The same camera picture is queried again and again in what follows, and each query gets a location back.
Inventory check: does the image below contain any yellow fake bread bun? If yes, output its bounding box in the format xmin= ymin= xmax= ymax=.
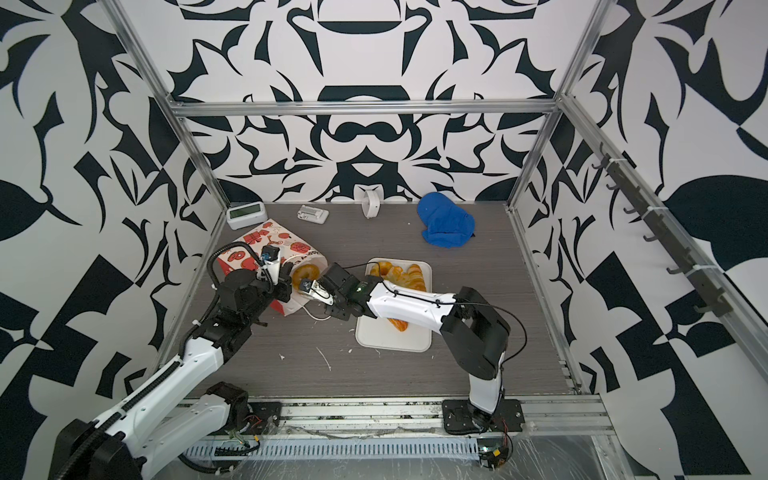
xmin=369 ymin=261 xmax=393 ymax=278

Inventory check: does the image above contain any yellow fake donut ring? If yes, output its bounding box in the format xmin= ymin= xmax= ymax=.
xmin=290 ymin=262 xmax=322 ymax=288

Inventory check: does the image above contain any pale twisted fake bread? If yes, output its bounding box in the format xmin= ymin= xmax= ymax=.
xmin=385 ymin=266 xmax=413 ymax=287

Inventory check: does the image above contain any brown triangular fake pastry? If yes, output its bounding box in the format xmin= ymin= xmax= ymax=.
xmin=389 ymin=318 xmax=409 ymax=332

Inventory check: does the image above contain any red white paper bag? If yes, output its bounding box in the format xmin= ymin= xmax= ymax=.
xmin=217 ymin=218 xmax=335 ymax=322

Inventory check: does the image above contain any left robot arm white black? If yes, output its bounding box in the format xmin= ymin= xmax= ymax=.
xmin=49 ymin=262 xmax=293 ymax=479

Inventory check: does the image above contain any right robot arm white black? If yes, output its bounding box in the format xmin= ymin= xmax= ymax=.
xmin=301 ymin=263 xmax=511 ymax=420

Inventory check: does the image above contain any white plastic tray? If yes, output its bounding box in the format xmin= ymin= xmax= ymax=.
xmin=355 ymin=258 xmax=432 ymax=353

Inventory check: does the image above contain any white digital clock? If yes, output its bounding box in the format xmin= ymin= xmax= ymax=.
xmin=226 ymin=201 xmax=269 ymax=230

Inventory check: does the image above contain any blue cap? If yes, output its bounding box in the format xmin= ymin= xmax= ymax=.
xmin=417 ymin=192 xmax=475 ymax=248

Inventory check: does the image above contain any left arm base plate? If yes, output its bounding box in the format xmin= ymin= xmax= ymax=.
xmin=209 ymin=401 xmax=282 ymax=436

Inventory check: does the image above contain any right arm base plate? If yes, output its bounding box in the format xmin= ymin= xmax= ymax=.
xmin=441 ymin=399 xmax=526 ymax=435

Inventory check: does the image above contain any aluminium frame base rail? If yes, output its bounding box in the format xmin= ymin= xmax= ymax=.
xmin=98 ymin=392 xmax=619 ymax=463

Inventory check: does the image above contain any black corrugated cable hose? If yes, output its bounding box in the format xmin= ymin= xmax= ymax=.
xmin=53 ymin=241 xmax=271 ymax=480

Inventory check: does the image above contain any grey wall hook rail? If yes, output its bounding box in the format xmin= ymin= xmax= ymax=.
xmin=593 ymin=143 xmax=733 ymax=317

